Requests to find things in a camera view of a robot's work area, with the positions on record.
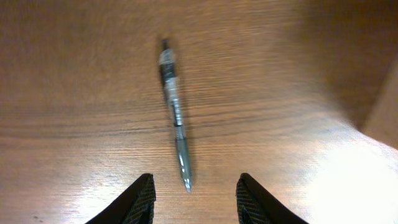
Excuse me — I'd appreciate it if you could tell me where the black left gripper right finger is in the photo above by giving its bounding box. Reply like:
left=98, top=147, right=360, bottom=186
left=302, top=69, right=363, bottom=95
left=236, top=173, right=307, bottom=224

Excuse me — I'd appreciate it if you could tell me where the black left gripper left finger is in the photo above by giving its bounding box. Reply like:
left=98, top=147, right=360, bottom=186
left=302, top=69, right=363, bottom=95
left=86, top=173, right=156, bottom=224

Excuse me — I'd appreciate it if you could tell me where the black clear retractable pen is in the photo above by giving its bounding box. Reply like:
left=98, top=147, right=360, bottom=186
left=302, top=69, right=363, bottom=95
left=159, top=39, right=193, bottom=192

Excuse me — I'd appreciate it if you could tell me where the brown cardboard box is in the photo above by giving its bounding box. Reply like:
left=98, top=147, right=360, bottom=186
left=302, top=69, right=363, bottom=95
left=360, top=58, right=398, bottom=150

